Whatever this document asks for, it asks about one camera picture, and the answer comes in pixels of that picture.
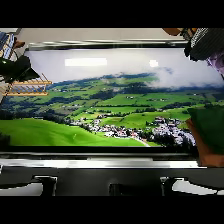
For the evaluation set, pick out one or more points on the green T-shirt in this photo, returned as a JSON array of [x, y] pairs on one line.
[[210, 128]]

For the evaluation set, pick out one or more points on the orange garment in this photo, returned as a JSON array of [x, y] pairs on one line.
[[172, 31]]

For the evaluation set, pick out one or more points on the purple garment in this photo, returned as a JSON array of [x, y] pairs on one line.
[[218, 65]]

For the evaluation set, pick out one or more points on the blue striped garment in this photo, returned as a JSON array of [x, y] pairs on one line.
[[6, 45]]

